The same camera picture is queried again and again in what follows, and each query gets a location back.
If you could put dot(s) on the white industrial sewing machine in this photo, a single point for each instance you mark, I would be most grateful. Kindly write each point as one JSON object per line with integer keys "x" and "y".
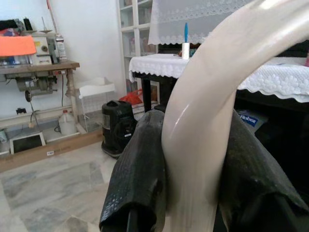
{"x": 42, "y": 52}

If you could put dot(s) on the long brown cardboard box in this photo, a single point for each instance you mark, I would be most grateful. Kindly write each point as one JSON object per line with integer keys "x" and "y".
{"x": 60, "y": 148}

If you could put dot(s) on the red plastic bag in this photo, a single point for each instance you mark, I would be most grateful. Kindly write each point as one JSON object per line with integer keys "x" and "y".
{"x": 131, "y": 96}

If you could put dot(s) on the white plastic jug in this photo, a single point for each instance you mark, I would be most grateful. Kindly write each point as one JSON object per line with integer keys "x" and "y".
{"x": 67, "y": 123}

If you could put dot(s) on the black air purifier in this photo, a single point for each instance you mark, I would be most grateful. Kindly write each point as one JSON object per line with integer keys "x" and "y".
{"x": 117, "y": 125}

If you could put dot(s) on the grey sewing machine motor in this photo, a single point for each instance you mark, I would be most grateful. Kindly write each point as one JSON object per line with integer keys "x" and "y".
{"x": 36, "y": 85}

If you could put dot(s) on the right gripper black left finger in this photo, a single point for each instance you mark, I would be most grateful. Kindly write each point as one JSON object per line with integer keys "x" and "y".
{"x": 135, "y": 174}

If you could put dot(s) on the white lace tablecloth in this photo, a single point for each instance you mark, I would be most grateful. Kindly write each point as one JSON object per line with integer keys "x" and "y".
{"x": 157, "y": 64}

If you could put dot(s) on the blue white robot box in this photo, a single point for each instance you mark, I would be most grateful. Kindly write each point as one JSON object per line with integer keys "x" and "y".
{"x": 251, "y": 120}

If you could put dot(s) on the wooden sewing machine table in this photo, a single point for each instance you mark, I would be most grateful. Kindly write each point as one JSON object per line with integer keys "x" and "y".
{"x": 38, "y": 66}

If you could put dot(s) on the orange sheet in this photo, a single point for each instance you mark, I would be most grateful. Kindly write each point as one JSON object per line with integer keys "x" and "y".
{"x": 15, "y": 45}

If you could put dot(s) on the black thread spool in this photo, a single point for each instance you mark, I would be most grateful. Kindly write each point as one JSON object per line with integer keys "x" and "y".
{"x": 28, "y": 24}

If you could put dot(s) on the white bookshelf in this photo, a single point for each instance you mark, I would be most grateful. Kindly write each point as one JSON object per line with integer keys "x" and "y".
{"x": 137, "y": 26}

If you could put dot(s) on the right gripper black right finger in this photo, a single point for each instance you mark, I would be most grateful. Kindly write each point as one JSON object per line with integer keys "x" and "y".
{"x": 253, "y": 188}

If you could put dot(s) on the black wooden table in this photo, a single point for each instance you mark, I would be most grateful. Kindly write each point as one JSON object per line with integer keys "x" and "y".
{"x": 146, "y": 94}

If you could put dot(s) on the wooden stick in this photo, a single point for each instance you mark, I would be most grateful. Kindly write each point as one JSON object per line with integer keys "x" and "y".
{"x": 53, "y": 19}

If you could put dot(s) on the white lace curtain cloth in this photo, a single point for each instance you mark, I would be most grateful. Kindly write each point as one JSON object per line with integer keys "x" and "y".
{"x": 173, "y": 21}

